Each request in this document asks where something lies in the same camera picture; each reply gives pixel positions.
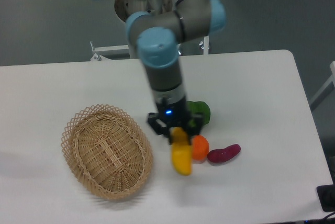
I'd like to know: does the green bok choy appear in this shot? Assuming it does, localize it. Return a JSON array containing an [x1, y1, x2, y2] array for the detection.
[[187, 101, 211, 126]]

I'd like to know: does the yellow mango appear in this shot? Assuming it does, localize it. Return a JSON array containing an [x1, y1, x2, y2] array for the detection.
[[171, 127, 192, 176]]

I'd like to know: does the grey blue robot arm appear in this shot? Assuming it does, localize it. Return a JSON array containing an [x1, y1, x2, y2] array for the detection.
[[126, 0, 226, 144]]

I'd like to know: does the white frame at right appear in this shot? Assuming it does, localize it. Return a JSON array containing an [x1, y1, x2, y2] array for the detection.
[[309, 61, 334, 111]]

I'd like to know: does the purple sweet potato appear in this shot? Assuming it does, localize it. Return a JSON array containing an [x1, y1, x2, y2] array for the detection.
[[207, 144, 241, 164]]

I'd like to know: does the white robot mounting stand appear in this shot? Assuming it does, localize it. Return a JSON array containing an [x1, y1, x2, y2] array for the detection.
[[89, 25, 211, 62]]

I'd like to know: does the black device at table edge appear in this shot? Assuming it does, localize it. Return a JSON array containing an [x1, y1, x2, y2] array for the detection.
[[316, 184, 334, 212]]

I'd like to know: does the orange fruit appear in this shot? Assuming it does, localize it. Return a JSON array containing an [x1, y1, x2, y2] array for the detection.
[[192, 135, 210, 161]]

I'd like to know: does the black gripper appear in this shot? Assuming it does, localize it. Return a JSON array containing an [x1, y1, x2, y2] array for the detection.
[[147, 97, 205, 145]]

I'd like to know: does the woven wicker basket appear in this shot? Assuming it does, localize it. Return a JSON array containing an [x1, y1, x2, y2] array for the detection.
[[61, 104, 153, 200]]

